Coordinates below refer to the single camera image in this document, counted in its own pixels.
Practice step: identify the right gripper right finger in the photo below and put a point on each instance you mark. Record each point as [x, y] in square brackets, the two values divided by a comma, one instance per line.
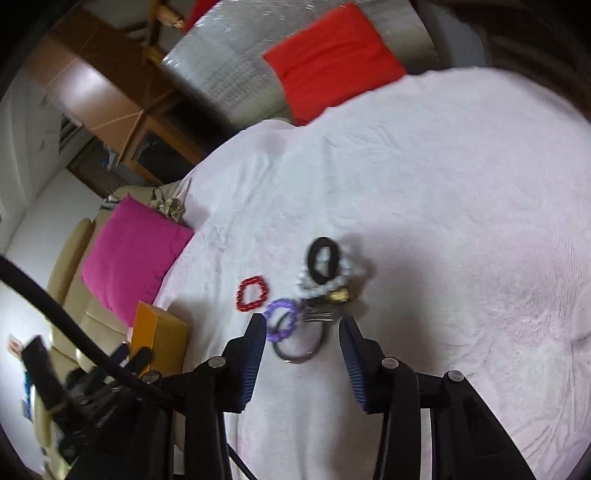
[364, 358]

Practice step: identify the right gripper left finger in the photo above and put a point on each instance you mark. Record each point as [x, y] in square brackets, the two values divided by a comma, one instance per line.
[243, 356]

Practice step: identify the dark metal bangle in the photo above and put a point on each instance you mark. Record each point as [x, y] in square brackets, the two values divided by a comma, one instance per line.
[304, 343]

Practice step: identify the beige hair claw clip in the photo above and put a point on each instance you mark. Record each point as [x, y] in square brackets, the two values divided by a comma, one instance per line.
[339, 296]

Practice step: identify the orange cardboard box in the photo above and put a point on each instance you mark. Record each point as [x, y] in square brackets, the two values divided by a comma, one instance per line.
[164, 334]

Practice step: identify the beige leather sofa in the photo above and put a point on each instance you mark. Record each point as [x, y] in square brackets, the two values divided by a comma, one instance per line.
[66, 287]

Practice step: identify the magenta cushion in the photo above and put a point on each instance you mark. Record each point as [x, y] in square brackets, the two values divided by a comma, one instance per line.
[130, 257]

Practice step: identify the patterned fabric piece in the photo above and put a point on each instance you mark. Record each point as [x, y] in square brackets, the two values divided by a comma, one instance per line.
[171, 208]

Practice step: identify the silver foil headboard panel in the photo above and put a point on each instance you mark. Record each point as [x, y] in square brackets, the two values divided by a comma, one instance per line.
[220, 60]

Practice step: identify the wooden cabinet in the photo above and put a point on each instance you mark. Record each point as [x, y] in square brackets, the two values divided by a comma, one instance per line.
[98, 77]

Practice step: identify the wooden chair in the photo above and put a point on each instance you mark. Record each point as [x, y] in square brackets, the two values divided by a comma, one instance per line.
[160, 16]

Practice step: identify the red cushion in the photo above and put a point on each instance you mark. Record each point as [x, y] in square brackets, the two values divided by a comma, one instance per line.
[199, 9]
[336, 58]

